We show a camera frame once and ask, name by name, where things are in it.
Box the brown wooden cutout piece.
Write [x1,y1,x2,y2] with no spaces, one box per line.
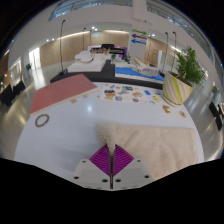
[161,104,172,115]

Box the sign with coloured arrows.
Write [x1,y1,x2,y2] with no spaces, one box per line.
[130,29,148,46]

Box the pink flat board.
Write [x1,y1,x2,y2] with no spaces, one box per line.
[29,73,100,117]

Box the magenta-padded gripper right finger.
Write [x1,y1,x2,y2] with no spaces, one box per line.
[111,144,155,191]

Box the blue sheet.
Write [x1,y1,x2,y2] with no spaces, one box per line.
[114,66,165,82]

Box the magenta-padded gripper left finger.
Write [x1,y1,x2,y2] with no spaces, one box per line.
[72,144,112,191]

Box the potted plant in striped pot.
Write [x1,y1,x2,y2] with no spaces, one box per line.
[161,46,207,108]

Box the white sheet with colourful stickers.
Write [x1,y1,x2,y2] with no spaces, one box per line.
[98,82,165,105]

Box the beige knitted towel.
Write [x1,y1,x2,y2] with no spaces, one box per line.
[96,122,200,181]

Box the group of black chairs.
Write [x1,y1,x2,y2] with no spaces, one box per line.
[207,99,224,132]
[0,79,27,108]

